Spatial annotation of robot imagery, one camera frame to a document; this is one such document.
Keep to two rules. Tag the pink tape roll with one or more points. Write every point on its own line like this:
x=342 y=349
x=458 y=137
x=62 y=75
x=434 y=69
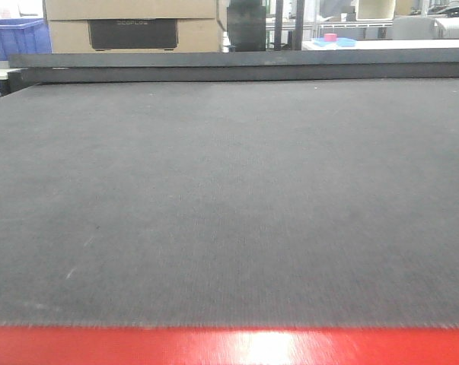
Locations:
x=330 y=37

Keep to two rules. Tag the light blue tray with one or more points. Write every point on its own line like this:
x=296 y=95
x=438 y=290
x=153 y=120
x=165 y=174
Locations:
x=340 y=42

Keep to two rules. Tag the large brown cardboard box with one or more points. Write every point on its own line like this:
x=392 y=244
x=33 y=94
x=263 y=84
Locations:
x=136 y=26

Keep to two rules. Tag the blue plastic crate on table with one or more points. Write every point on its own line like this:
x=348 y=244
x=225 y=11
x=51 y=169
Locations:
x=23 y=36

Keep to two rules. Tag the black vertical post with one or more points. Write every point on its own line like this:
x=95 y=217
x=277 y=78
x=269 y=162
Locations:
x=299 y=25

